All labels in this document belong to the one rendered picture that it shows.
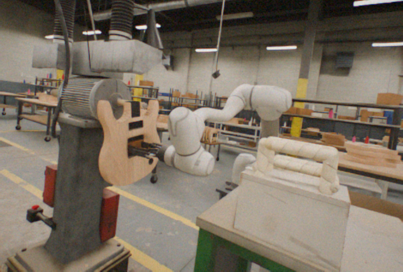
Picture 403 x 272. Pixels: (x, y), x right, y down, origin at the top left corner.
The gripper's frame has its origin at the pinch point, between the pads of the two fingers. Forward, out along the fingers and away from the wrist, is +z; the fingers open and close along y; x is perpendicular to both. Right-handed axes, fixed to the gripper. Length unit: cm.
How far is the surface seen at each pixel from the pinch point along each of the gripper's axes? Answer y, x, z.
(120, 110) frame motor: 11.3, 13.4, 24.5
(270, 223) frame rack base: -15, -5, -68
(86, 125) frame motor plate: -4.8, 6.7, 32.4
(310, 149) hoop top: -10, 17, -75
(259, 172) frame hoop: -12, 8, -63
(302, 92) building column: 699, -3, -2
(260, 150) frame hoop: -11, 14, -62
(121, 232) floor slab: 49, -114, 77
